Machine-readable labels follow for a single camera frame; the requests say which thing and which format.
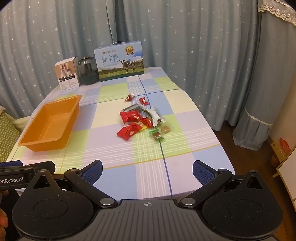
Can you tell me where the white and green snack packet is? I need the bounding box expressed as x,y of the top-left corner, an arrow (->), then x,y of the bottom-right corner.
143,106 -> 166,127

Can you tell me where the white panel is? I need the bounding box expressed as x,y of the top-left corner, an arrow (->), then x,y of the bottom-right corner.
273,153 -> 296,202

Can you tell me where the orange plastic tray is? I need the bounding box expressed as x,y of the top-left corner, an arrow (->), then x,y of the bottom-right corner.
18,95 -> 82,152

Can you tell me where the pale green sofa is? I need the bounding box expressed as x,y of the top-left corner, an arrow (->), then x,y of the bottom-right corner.
11,113 -> 35,133

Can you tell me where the dark glass jar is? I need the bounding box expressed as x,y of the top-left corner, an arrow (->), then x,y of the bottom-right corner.
77,57 -> 99,85

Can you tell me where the checked tablecloth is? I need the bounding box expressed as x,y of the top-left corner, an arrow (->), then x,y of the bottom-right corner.
6,66 -> 236,201

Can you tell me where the white product box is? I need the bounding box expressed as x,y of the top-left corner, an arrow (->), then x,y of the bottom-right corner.
54,56 -> 81,91

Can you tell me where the blue milk carton box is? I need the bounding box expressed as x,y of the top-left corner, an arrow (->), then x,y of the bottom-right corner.
94,41 -> 145,82

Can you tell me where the red snack packet white label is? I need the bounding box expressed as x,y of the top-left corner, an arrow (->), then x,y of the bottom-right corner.
117,123 -> 145,141

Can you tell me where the star-print blue curtain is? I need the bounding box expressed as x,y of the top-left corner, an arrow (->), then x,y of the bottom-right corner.
0,0 -> 263,130

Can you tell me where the person's left hand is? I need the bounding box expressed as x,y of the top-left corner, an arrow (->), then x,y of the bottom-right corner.
0,209 -> 8,241

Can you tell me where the green zigzag cushion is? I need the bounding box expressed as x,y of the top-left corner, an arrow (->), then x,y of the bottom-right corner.
0,112 -> 21,163

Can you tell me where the lace-trimmed blue curtain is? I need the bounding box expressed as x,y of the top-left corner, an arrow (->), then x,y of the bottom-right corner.
232,0 -> 296,151

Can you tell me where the green candy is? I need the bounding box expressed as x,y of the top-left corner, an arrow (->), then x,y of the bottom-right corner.
149,130 -> 165,141

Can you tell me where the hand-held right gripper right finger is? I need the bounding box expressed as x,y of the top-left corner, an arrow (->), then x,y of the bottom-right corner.
178,160 -> 271,208

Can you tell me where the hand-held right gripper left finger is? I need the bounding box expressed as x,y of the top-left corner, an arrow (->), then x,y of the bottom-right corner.
27,160 -> 118,208

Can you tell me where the yellow wooden box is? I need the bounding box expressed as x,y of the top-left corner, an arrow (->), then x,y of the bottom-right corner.
270,141 -> 292,168

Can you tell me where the dark grey snack packet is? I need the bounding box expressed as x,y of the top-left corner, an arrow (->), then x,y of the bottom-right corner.
121,104 -> 145,114

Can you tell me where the small red snack packet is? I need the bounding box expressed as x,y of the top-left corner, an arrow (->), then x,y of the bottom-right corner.
139,117 -> 153,128

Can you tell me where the red plastic bag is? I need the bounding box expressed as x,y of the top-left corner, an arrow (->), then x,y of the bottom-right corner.
279,138 -> 291,154

